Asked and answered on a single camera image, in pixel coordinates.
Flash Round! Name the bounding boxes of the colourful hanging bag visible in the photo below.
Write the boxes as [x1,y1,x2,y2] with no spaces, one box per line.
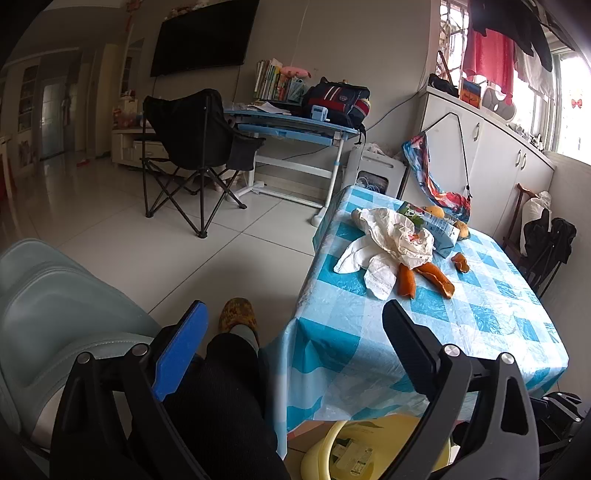
[400,133,473,225]

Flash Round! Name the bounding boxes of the person's black trouser leg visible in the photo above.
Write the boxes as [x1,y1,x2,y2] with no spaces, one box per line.
[162,320,290,479]

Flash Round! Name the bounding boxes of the yellow patterned slipper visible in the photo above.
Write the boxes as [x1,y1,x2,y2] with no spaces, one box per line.
[218,297,259,339]

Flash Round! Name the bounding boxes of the milk carton box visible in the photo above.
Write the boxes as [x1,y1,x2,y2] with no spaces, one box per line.
[398,202,460,258]

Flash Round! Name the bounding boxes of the small orange peel chunk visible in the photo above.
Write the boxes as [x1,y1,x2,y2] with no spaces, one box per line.
[452,252,470,274]

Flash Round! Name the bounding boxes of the white plastic bag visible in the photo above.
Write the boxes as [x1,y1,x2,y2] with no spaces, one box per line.
[352,208,435,270]

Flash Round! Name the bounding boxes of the yellow plastic trash bin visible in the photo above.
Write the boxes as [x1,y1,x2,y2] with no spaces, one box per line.
[299,414,456,480]

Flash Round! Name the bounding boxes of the orange peel piece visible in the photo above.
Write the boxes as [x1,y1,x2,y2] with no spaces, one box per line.
[397,263,417,299]

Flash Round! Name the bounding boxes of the red hanging garment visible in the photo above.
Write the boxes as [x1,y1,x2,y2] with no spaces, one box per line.
[463,27,515,105]

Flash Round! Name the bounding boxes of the blue study desk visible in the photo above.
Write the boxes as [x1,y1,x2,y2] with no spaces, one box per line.
[224,109,361,227]

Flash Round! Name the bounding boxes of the black clothes on chair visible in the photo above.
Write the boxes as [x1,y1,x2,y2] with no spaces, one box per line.
[524,208,577,285]

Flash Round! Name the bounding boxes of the dark striped backpack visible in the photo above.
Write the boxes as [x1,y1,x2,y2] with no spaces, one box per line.
[301,77,370,132]

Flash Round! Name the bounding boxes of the yellow mango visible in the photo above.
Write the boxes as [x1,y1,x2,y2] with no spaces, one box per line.
[423,205,446,219]

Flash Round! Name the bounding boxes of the black wall television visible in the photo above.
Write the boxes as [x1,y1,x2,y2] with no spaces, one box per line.
[150,1,259,77]

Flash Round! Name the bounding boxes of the round brown bun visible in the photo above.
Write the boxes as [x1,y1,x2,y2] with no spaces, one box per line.
[454,220,470,239]

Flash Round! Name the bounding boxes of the row of books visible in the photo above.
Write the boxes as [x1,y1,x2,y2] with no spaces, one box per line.
[253,58,311,104]

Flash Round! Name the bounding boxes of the long orange peel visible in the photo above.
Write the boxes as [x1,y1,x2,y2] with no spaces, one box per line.
[415,262,455,299]

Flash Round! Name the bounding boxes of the black folding camp chair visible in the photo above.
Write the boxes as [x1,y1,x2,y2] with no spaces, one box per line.
[140,88,264,239]

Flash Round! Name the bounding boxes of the white paper towel sheet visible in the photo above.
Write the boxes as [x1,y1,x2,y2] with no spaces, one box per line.
[334,235,400,300]

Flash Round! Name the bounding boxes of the white storage cabinet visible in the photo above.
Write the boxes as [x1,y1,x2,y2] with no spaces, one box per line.
[418,87,555,241]

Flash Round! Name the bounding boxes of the white plastic stool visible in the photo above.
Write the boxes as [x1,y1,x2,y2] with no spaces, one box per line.
[342,146,407,198]

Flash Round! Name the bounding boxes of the blue checkered tablecloth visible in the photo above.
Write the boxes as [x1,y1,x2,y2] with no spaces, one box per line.
[266,186,569,454]

